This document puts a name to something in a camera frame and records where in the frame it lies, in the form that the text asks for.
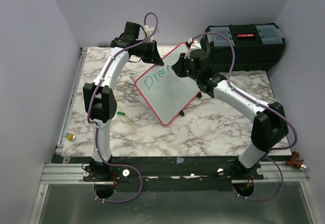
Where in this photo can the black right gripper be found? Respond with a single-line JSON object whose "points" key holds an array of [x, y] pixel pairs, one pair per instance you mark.
{"points": [[177, 67]]}

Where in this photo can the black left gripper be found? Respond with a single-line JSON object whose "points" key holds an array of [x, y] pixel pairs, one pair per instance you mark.
{"points": [[153, 56]]}

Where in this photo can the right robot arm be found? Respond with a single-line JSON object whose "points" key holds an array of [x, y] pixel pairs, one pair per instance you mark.
{"points": [[268, 124]]}

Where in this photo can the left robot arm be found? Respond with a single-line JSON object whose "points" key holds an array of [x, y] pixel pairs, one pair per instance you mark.
{"points": [[99, 100]]}

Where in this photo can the pink framed whiteboard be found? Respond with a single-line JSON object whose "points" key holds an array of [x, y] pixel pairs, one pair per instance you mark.
{"points": [[165, 93]]}

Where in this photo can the black toolbox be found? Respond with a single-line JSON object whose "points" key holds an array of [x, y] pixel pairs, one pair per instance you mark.
{"points": [[257, 46]]}

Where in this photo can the yellow grey small object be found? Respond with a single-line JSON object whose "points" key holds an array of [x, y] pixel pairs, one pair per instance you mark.
{"points": [[70, 137]]}

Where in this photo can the copper pipe fitting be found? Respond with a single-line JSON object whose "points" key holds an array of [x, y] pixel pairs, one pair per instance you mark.
{"points": [[296, 163]]}

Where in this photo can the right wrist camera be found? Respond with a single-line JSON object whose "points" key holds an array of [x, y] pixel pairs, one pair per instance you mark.
{"points": [[193, 44]]}

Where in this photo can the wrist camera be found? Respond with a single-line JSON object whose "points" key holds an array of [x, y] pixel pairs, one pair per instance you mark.
{"points": [[193, 44], [150, 32]]}

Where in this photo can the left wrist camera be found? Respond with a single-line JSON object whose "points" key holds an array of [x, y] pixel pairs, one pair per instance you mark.
{"points": [[150, 32]]}

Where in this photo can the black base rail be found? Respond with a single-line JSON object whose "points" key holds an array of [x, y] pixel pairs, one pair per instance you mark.
{"points": [[166, 173]]}

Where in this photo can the aluminium frame rail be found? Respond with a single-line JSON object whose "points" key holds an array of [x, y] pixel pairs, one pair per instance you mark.
{"points": [[66, 120]]}

